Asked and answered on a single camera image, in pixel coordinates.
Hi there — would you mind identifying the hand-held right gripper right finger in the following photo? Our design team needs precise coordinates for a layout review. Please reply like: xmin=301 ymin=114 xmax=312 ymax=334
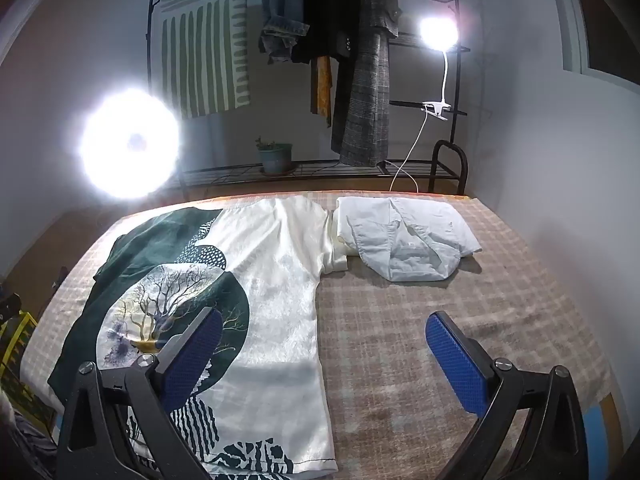
xmin=425 ymin=311 xmax=588 ymax=480

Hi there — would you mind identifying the beige checked blanket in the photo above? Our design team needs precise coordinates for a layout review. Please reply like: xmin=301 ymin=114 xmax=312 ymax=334
xmin=20 ymin=191 xmax=618 ymax=480

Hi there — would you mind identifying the green and white printed shirt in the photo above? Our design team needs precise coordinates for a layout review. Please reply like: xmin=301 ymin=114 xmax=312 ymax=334
xmin=47 ymin=195 xmax=337 ymax=476

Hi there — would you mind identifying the black metal tube frame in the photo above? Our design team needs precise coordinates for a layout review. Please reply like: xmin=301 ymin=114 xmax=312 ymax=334
xmin=431 ymin=140 xmax=468 ymax=195

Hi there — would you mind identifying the green striped wall hanging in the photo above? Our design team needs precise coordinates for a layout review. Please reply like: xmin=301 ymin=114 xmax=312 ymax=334
xmin=161 ymin=0 xmax=252 ymax=120

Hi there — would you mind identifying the grey plaid coat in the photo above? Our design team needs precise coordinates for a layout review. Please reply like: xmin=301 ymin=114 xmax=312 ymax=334
xmin=330 ymin=0 xmax=403 ymax=167

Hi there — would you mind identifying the ring light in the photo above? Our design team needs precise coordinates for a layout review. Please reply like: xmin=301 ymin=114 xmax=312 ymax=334
xmin=80 ymin=87 xmax=181 ymax=198

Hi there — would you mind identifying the black metal clothes rack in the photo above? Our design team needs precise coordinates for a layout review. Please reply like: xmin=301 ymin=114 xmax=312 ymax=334
xmin=145 ymin=0 xmax=473 ymax=196

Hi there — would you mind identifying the potted plant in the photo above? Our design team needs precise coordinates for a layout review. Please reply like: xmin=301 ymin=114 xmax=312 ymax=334
xmin=255 ymin=136 xmax=294 ymax=176

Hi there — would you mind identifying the yellow hanging garment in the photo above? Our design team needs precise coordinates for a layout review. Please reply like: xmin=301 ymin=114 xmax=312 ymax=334
xmin=310 ymin=56 xmax=333 ymax=128

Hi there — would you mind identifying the white folded garment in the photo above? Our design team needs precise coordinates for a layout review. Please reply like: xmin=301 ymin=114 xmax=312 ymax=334
xmin=332 ymin=196 xmax=483 ymax=282

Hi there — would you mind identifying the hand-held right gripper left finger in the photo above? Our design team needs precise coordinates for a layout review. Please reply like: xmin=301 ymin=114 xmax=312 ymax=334
xmin=56 ymin=306 xmax=223 ymax=480

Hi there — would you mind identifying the yellow frame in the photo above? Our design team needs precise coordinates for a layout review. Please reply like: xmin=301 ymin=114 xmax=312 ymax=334
xmin=0 ymin=310 xmax=41 ymax=376

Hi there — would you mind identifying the window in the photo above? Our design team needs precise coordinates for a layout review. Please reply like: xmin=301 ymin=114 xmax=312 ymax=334
xmin=550 ymin=0 xmax=640 ymax=91

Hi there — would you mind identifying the white lamp cable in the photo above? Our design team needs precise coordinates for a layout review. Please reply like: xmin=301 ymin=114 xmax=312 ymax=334
xmin=389 ymin=110 xmax=430 ymax=193

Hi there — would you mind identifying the blue denim jacket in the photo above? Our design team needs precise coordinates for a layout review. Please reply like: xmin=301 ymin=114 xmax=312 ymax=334
xmin=257 ymin=0 xmax=311 ymax=65

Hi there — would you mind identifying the white clip lamp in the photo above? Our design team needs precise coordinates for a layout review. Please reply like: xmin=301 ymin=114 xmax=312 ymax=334
xmin=419 ymin=16 xmax=461 ymax=122

